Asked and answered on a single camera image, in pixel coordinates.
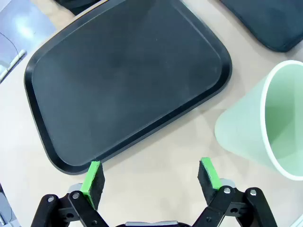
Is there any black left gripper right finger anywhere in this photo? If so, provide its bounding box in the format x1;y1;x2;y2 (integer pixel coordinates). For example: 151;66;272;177
191;157;279;227

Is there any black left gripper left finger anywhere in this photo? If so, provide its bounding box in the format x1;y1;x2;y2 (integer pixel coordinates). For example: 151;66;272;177
29;160;109;227

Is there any pale green plastic cup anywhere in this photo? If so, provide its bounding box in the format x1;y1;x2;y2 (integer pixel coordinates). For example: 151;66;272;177
214;60;303;182

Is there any black plastic serving tray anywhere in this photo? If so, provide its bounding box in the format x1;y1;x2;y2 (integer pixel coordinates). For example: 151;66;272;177
219;0;303;53
23;0;233;176

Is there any person in black t-shirt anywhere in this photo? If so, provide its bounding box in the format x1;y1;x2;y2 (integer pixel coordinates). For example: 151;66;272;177
54;0;103;16

